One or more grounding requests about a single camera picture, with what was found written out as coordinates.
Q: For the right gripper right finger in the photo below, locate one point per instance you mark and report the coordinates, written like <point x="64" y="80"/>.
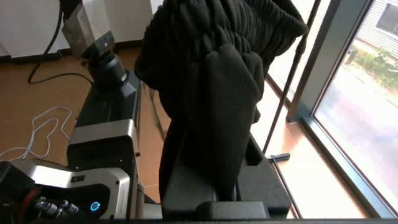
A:
<point x="264" y="180"/>

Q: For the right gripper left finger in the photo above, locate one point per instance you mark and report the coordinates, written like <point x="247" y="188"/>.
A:
<point x="186" y="186"/>

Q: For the black trousers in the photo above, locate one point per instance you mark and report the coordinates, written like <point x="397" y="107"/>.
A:
<point x="211" y="77"/>

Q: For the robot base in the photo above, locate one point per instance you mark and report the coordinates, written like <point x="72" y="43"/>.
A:
<point x="99" y="149"/>

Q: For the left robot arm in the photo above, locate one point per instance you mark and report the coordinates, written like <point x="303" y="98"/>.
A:
<point x="107" y="71"/>

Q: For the black clothes rack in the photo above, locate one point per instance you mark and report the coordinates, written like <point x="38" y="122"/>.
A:
<point x="298" y="56"/>

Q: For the window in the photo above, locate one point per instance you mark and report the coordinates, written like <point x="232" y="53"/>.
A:
<point x="357" y="124"/>

